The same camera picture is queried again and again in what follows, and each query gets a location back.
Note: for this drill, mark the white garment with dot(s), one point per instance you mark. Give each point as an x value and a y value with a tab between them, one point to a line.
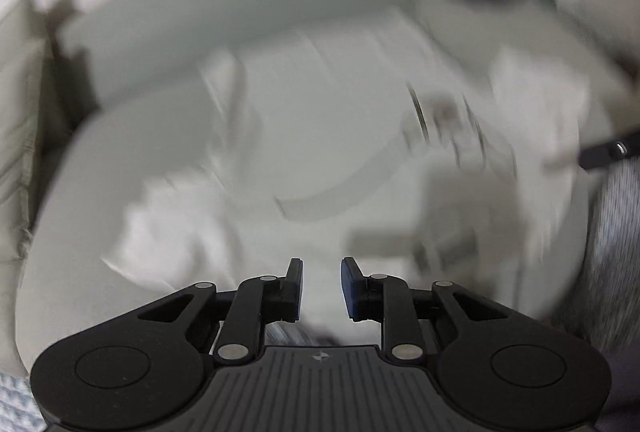
530	112

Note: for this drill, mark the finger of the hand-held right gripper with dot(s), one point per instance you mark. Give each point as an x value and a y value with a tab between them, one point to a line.
607	151

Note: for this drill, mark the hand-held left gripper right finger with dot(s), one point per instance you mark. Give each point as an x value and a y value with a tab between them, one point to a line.
349	288

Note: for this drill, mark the grey striped cloth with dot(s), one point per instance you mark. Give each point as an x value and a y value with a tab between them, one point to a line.
617	237

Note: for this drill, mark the light grey sofa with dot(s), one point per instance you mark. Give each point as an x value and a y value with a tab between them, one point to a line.
200	2

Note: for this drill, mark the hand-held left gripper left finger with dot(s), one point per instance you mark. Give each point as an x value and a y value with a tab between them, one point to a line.
298	288

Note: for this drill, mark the beige cloth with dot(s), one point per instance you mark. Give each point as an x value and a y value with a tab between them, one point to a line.
22	112

